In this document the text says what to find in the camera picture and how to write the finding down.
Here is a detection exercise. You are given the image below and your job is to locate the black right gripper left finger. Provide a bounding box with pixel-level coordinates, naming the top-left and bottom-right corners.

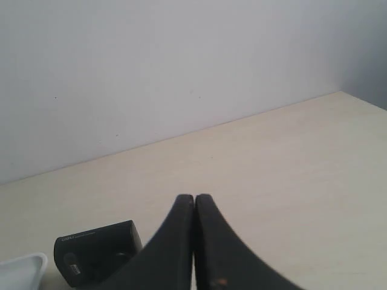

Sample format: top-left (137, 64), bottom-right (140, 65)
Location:
top-left (94, 195), bottom-right (194, 290)

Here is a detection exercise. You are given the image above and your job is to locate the white plastic tray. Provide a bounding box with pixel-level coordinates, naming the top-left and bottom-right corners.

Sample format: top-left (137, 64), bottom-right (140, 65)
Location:
top-left (1, 253), bottom-right (48, 290)

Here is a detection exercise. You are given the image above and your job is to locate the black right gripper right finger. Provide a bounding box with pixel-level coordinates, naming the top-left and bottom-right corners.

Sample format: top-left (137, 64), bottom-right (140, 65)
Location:
top-left (195, 194), bottom-right (299, 289)

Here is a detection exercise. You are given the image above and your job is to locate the black handheld barcode scanner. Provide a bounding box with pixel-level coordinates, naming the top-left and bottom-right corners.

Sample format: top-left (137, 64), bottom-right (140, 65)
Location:
top-left (53, 220), bottom-right (142, 289)

